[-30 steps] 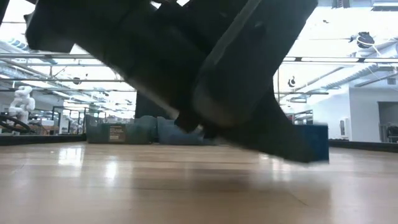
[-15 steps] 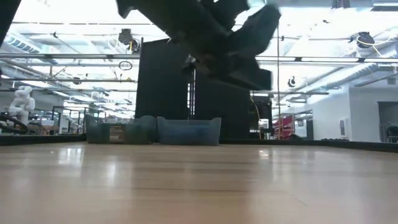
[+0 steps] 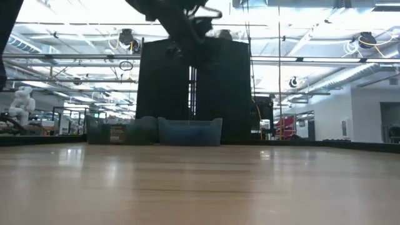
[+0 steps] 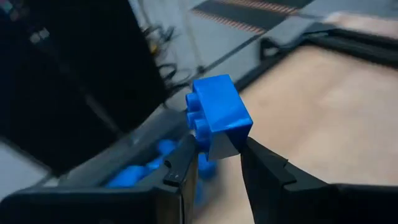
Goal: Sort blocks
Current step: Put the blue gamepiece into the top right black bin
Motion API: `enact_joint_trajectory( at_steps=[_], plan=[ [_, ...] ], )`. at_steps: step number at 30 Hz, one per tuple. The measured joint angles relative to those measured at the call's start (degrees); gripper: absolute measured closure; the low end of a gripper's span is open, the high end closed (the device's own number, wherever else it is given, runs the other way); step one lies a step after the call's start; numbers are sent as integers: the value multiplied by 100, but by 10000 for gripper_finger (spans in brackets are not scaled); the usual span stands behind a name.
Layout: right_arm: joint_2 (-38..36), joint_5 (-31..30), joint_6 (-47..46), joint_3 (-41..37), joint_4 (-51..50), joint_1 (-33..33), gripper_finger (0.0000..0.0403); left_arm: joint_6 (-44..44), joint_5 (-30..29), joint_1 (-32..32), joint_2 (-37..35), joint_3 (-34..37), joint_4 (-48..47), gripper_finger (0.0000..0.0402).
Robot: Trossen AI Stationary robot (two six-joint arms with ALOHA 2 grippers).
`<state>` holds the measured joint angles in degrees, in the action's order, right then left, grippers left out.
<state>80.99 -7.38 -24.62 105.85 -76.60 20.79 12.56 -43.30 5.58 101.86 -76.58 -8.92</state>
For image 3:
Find white robot figure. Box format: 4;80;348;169
8;86;36;126

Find red tool cart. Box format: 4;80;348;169
274;115;297;140

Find dark chair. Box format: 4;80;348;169
388;125;400;144

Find grey translucent plastic bin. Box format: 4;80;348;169
86;114;159;146
157;117;224;147

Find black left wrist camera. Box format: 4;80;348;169
192;17;216;38

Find black equipment cabinet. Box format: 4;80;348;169
251;96;275;141

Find hanging black cable loop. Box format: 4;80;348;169
119;60;134;72

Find yellow cable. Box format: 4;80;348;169
251;97;263;140

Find thin vertical pole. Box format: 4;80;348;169
277;0;283;141

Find black partition panel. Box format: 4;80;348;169
195;37;253;144
135;37;191;121

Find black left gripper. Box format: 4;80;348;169
168;34;223;69

